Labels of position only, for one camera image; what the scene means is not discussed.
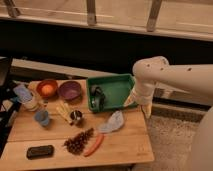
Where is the black object in tray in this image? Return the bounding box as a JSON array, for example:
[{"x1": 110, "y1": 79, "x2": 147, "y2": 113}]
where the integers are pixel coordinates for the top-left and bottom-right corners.
[{"x1": 90, "y1": 85, "x2": 106, "y2": 111}]

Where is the white plastic cup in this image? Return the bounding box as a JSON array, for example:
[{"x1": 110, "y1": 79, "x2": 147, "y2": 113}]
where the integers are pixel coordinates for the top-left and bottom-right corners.
[{"x1": 22, "y1": 96, "x2": 39, "y2": 111}]

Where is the brown grape bunch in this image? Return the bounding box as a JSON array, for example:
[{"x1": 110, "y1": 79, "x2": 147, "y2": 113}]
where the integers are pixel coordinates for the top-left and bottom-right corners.
[{"x1": 64, "y1": 128, "x2": 94, "y2": 155}]

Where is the crumpled light blue cloth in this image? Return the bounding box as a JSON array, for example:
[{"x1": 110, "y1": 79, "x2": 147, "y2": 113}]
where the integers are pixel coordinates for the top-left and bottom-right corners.
[{"x1": 98, "y1": 111, "x2": 124, "y2": 133}]

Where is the green plastic tray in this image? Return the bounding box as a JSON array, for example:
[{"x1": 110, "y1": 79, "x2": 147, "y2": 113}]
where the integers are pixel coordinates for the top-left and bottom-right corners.
[{"x1": 86, "y1": 74, "x2": 134, "y2": 113}]

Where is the black rectangular block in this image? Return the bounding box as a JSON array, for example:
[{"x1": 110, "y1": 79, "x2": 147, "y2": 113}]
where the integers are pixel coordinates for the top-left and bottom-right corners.
[{"x1": 26, "y1": 145, "x2": 54, "y2": 160}]

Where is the orange bowl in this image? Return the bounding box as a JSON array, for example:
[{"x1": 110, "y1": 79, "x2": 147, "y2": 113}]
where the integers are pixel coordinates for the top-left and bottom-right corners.
[{"x1": 36, "y1": 79, "x2": 58, "y2": 98}]

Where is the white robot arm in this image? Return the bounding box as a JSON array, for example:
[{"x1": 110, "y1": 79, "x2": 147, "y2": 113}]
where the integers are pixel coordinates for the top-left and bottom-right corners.
[{"x1": 124, "y1": 56, "x2": 213, "y2": 171}]

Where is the blue plastic cup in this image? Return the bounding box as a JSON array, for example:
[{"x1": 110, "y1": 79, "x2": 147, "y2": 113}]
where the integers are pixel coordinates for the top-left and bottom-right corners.
[{"x1": 34, "y1": 110, "x2": 50, "y2": 126}]

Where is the yellow banana toy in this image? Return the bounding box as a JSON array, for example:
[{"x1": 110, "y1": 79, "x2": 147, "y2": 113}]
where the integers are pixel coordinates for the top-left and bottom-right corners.
[{"x1": 56, "y1": 101, "x2": 72, "y2": 124}]

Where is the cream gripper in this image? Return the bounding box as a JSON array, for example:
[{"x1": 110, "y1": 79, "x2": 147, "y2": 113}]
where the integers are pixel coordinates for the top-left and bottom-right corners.
[{"x1": 123, "y1": 83, "x2": 153, "y2": 119}]

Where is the wooden board table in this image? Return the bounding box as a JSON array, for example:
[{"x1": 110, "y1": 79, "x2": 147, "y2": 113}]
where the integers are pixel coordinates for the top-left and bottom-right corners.
[{"x1": 0, "y1": 79, "x2": 155, "y2": 171}]

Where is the orange carrot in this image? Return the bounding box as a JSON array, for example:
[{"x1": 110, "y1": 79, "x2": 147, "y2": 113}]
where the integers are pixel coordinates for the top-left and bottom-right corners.
[{"x1": 83, "y1": 133, "x2": 104, "y2": 157}]

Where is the purple bowl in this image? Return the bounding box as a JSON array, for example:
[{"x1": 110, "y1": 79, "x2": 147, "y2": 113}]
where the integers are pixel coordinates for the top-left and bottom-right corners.
[{"x1": 58, "y1": 81, "x2": 82, "y2": 101}]

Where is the small metal cup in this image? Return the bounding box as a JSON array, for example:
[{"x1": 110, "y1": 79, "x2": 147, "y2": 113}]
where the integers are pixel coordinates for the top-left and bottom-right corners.
[{"x1": 70, "y1": 110, "x2": 83, "y2": 126}]

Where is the orange ball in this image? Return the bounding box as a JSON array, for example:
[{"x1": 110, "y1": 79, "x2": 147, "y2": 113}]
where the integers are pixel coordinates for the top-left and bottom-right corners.
[{"x1": 42, "y1": 85, "x2": 53, "y2": 95}]

